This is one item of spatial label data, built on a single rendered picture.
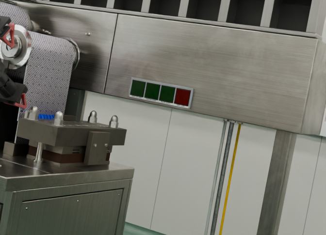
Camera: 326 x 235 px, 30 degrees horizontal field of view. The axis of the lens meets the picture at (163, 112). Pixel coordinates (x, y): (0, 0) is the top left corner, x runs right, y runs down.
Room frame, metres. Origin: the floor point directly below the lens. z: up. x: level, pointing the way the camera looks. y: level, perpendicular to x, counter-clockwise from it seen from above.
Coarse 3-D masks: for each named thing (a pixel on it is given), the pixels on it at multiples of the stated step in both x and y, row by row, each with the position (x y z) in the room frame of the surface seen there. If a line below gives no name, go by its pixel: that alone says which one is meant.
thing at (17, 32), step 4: (16, 32) 2.01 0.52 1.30; (20, 32) 2.00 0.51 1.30; (20, 36) 2.00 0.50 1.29; (24, 36) 1.99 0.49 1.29; (24, 40) 1.99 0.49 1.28; (24, 44) 1.99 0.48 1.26; (24, 48) 1.99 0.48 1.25; (24, 52) 1.98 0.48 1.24; (4, 56) 2.02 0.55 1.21; (20, 56) 1.99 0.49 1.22; (24, 56) 1.99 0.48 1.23; (12, 60) 2.01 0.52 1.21; (16, 60) 2.00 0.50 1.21; (20, 60) 1.99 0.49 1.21; (24, 64) 2.03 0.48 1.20
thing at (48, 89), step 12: (36, 72) 2.03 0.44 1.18; (48, 72) 2.08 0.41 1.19; (60, 72) 2.14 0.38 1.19; (36, 84) 2.04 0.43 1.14; (48, 84) 2.09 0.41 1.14; (60, 84) 2.15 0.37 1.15; (36, 96) 2.05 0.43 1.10; (48, 96) 2.10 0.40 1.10; (60, 96) 2.16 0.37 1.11; (48, 108) 2.11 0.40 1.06; (60, 108) 2.17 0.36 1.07
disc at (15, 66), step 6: (24, 30) 1.99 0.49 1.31; (18, 36) 2.00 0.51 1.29; (30, 36) 1.98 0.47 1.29; (0, 42) 2.04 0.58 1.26; (30, 42) 1.98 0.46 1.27; (0, 48) 2.04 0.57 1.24; (30, 48) 1.98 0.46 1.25; (0, 54) 2.04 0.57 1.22; (30, 54) 1.98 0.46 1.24; (24, 60) 1.98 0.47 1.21; (12, 66) 2.01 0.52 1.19; (18, 66) 1.99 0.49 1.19
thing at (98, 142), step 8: (88, 136) 2.00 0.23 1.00; (96, 136) 2.01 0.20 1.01; (104, 136) 2.05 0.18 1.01; (88, 144) 2.00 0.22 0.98; (96, 144) 2.01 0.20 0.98; (104, 144) 2.06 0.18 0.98; (88, 152) 2.00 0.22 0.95; (96, 152) 2.02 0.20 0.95; (104, 152) 2.07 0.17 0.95; (88, 160) 1.99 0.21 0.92; (96, 160) 2.03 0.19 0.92; (104, 160) 2.08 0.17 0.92
